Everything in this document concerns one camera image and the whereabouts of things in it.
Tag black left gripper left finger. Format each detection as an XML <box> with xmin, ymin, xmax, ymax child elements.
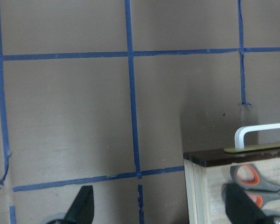
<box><xmin>64</xmin><ymin>185</ymin><xmax>94</xmax><ymax>224</ymax></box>

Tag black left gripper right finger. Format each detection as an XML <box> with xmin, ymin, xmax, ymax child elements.
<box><xmin>221</xmin><ymin>183</ymin><xmax>271</xmax><ymax>224</ymax></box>

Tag orange grey scissors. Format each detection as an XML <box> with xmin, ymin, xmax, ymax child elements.
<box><xmin>230</xmin><ymin>164</ymin><xmax>280</xmax><ymax>208</ymax></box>

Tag light wooden drawer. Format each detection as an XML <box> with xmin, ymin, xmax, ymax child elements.
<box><xmin>183</xmin><ymin>147</ymin><xmax>280</xmax><ymax>224</ymax></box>

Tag white drawer handle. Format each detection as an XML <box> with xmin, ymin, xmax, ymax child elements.
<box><xmin>234</xmin><ymin>123</ymin><xmax>280</xmax><ymax>152</ymax></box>

